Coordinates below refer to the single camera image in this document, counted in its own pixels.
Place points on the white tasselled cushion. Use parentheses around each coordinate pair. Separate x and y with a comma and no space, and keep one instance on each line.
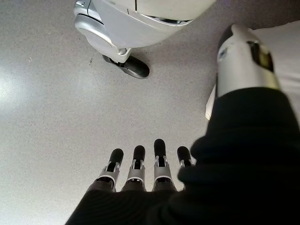
(287,56)

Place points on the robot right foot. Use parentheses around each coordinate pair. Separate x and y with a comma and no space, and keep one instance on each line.
(138,69)

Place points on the white robot body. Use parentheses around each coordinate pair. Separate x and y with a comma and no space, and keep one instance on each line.
(131,28)

